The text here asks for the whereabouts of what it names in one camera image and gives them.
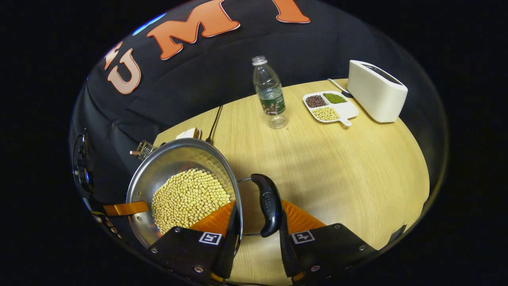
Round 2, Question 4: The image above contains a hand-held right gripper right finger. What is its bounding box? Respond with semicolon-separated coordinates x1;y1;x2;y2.
278;199;379;284

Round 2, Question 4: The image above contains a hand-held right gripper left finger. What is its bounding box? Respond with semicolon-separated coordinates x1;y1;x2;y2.
149;201;241;284

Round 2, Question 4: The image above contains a pile of yellow soybeans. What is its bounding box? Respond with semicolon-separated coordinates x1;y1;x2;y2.
151;168;231;236

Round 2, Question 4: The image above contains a steel pot with black handles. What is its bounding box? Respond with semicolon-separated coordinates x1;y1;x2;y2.
126;138;283;255

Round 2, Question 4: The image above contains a sandwich on white plate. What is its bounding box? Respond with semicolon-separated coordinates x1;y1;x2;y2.
176;127;202;140

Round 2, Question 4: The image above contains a clear plastic water bottle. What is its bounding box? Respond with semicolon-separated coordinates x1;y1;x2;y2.
252;56;289;129

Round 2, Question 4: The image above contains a white divided dish of beans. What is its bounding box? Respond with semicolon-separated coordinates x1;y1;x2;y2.
302;91;359;127

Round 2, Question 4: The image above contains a black backdrop cloth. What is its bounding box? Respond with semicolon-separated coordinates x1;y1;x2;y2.
69;0;449;207

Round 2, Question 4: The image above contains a metal spoon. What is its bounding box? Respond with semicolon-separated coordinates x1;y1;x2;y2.
328;78;354;98

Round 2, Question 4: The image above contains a white toaster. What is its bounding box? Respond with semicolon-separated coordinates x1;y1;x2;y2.
347;60;408;123

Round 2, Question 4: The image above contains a wire mesh holder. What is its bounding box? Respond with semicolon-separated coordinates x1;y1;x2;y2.
130;140;158;160

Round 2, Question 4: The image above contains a black power cable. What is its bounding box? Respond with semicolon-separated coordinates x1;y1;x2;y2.
205;105;223;144

